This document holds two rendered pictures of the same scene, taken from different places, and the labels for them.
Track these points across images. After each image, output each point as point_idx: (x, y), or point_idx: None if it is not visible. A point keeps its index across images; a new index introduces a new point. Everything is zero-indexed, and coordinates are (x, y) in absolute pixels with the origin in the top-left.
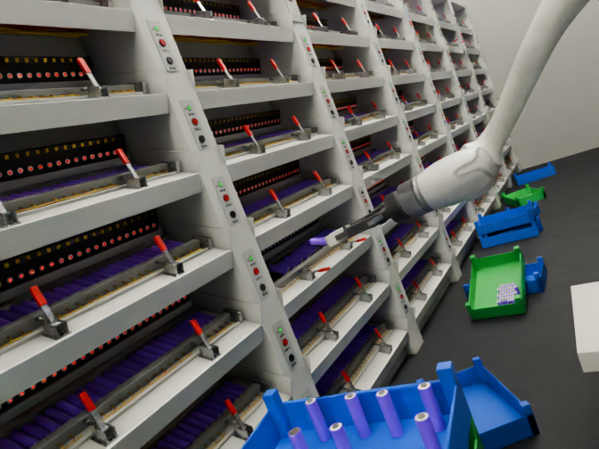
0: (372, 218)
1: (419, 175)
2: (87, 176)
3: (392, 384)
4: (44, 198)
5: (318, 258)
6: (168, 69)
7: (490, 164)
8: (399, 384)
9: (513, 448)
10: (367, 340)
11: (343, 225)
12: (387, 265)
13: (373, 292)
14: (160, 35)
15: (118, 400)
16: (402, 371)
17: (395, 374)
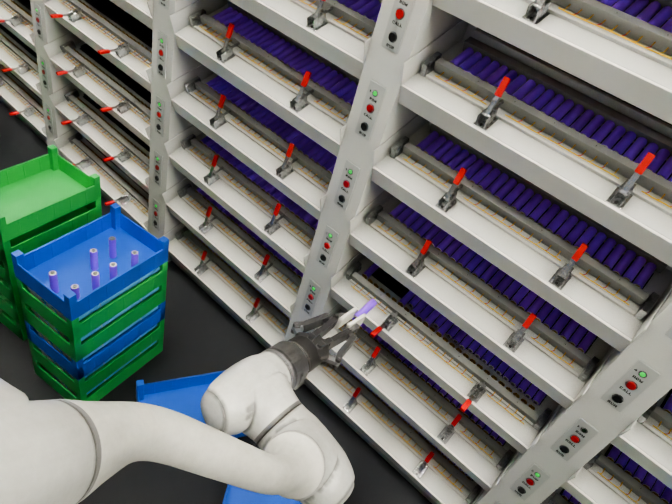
0: (293, 325)
1: (270, 354)
2: (333, 70)
3: (398, 477)
4: (265, 60)
5: (435, 344)
6: (384, 45)
7: (204, 412)
8: (392, 482)
9: (217, 501)
10: (438, 451)
11: (338, 316)
12: (512, 486)
13: (465, 453)
14: (406, 4)
15: (238, 180)
16: (416, 498)
17: (416, 489)
